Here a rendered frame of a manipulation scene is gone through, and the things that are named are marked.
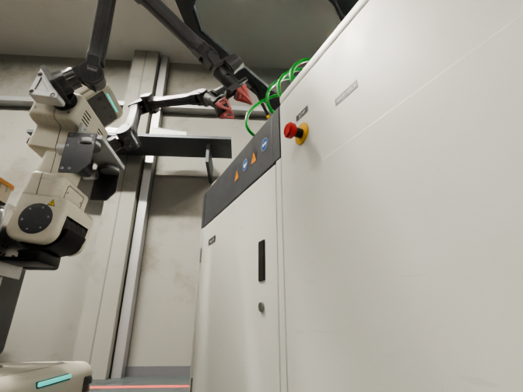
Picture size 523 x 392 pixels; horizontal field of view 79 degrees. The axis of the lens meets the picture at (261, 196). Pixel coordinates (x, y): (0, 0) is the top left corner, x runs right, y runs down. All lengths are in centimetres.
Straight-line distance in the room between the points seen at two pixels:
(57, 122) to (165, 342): 243
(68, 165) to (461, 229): 116
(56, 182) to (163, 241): 233
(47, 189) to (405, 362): 115
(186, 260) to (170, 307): 47
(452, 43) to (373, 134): 16
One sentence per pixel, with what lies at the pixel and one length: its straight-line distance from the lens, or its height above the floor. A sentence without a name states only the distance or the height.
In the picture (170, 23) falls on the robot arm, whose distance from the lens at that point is 143.
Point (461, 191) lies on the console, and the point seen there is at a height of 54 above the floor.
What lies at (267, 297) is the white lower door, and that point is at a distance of 77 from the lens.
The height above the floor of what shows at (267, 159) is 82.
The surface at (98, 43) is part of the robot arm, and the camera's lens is 139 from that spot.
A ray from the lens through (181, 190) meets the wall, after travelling 368.
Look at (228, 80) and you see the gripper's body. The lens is 137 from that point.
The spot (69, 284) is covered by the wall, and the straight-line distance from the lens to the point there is 373.
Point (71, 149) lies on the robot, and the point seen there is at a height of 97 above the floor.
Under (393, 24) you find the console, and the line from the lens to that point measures 62.
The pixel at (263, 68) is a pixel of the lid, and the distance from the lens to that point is 182.
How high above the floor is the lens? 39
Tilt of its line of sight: 23 degrees up
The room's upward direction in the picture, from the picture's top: straight up
